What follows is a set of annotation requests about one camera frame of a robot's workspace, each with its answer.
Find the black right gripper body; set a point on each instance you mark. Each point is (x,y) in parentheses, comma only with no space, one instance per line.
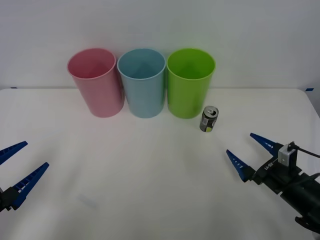
(275,172)

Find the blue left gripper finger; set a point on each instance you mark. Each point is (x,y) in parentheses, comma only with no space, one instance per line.
(30,178)
(10,150)

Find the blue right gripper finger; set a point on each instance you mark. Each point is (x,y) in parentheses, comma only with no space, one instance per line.
(237,163)
(266,142)

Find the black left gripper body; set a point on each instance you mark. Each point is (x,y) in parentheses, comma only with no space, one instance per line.
(3,200)

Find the black drink can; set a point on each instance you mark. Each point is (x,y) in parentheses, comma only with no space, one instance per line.
(208,121)

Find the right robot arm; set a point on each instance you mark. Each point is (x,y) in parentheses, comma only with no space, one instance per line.
(302,200)

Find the green plastic bin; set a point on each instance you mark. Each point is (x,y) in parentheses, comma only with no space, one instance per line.
(185,97)

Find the pink plastic bin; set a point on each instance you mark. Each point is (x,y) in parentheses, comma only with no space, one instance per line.
(100,95)

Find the pale blue plastic bin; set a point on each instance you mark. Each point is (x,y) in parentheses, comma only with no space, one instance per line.
(145,97)

